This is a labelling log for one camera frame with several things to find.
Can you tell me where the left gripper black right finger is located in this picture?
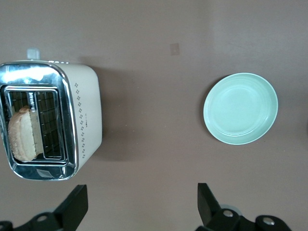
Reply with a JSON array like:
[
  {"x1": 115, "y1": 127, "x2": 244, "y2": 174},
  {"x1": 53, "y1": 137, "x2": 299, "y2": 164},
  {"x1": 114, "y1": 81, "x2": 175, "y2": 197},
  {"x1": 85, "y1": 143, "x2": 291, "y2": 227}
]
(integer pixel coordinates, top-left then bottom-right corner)
[{"x1": 197, "y1": 182, "x2": 293, "y2": 231}]

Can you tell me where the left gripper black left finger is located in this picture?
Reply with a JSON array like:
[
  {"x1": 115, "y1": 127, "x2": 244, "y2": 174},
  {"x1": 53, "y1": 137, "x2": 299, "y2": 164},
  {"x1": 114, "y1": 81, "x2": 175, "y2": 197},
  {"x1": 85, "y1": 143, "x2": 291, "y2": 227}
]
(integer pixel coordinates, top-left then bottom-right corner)
[{"x1": 0, "y1": 184, "x2": 89, "y2": 231}]

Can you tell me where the toasted bread slice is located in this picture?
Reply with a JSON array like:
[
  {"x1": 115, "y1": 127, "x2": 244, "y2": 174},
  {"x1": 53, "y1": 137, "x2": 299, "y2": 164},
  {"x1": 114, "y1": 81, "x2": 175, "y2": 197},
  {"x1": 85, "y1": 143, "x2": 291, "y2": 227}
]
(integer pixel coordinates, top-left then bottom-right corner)
[{"x1": 8, "y1": 105, "x2": 44, "y2": 161}]

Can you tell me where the light green round plate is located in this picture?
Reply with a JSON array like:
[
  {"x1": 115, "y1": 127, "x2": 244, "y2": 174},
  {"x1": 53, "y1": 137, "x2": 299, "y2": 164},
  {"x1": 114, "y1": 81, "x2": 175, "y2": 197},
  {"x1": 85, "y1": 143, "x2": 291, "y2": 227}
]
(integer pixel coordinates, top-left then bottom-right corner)
[{"x1": 203, "y1": 73, "x2": 279, "y2": 145}]

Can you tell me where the cream and chrome toaster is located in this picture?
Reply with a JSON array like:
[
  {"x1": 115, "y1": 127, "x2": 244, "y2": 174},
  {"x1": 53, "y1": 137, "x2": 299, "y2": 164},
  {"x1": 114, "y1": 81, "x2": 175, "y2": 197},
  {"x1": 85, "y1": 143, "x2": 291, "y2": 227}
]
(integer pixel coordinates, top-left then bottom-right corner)
[{"x1": 0, "y1": 48, "x2": 103, "y2": 181}]

